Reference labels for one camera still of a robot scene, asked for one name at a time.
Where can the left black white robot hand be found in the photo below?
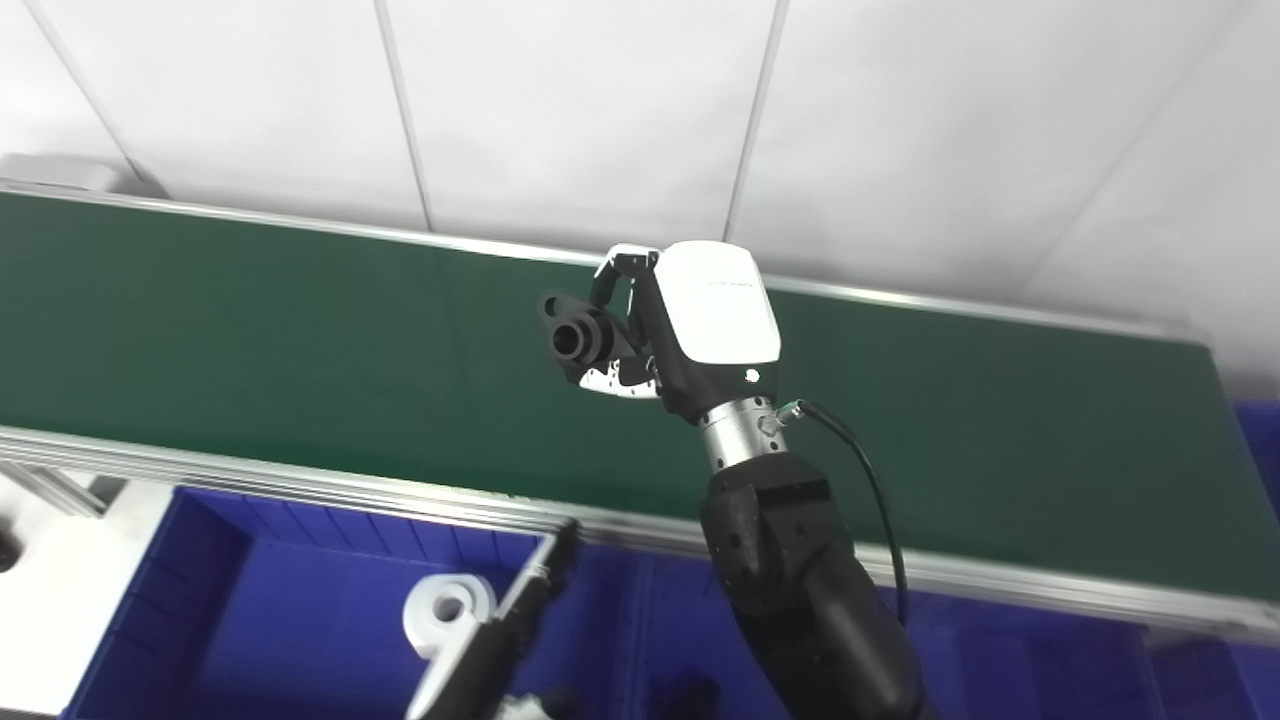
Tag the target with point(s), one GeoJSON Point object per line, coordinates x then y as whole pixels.
{"type": "Point", "coordinates": [490, 640]}

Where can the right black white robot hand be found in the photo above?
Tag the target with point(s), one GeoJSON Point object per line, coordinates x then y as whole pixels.
{"type": "Point", "coordinates": [715, 310]}

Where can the black flanged part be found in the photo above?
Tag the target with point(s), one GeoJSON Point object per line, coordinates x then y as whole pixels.
{"type": "Point", "coordinates": [580, 335]}

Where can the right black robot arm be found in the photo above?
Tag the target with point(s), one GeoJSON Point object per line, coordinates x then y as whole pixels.
{"type": "Point", "coordinates": [800, 580]}

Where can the white round part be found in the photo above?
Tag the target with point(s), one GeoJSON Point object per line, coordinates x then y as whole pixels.
{"type": "Point", "coordinates": [455, 600]}

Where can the blue plastic bin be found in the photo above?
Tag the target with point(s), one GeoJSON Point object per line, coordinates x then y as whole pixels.
{"type": "Point", "coordinates": [250, 620]}
{"type": "Point", "coordinates": [1260, 440]}
{"type": "Point", "coordinates": [1000, 660]}

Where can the aluminium conveyor support leg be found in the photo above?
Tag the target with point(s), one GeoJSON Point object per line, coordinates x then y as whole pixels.
{"type": "Point", "coordinates": [50, 488]}

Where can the small black round object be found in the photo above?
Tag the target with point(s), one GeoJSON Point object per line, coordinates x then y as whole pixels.
{"type": "Point", "coordinates": [7, 550]}

